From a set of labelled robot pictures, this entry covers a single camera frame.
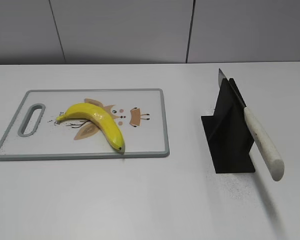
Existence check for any white-handled kitchen knife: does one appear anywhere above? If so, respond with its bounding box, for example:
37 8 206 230
230 83 284 182

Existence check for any yellow plastic banana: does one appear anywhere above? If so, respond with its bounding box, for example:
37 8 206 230
56 103 125 152

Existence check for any black knife stand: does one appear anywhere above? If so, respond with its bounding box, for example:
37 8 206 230
201 78 255 174

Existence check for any white grey-rimmed cutting board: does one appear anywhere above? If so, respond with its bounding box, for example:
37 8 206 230
0 88 169 161

